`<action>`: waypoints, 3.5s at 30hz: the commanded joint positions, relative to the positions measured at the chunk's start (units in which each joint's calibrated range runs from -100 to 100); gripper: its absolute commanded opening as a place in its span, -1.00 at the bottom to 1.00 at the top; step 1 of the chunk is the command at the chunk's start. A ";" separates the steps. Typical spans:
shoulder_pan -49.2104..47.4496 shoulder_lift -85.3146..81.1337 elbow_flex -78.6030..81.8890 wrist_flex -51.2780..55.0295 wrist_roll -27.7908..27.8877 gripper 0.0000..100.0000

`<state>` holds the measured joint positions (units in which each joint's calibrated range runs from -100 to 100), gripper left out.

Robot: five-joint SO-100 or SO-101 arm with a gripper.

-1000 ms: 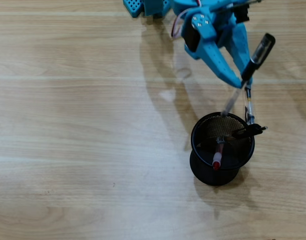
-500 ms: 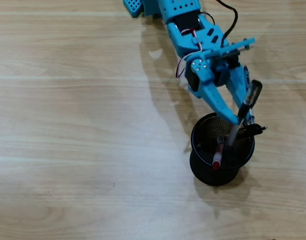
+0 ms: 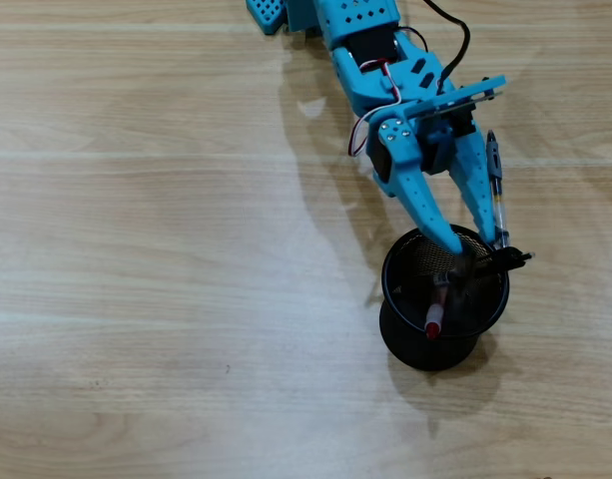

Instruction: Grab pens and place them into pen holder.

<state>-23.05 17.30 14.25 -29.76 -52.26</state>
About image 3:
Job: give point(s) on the teal wrist camera module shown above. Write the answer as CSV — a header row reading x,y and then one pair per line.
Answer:
x,y
450,95

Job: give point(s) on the black mesh pen holder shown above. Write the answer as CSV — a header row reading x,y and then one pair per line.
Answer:
x,y
425,356

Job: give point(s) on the clear pen grey grip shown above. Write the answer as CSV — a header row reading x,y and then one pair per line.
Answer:
x,y
494,159

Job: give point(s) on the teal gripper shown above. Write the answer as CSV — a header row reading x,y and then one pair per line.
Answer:
x,y
419,150

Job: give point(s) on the red pen white grip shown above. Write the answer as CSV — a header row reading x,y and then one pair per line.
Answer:
x,y
433,319

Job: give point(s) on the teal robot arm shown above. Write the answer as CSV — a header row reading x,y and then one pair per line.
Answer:
x,y
365,85

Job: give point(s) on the black retractable pen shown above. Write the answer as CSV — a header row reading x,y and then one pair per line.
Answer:
x,y
510,259

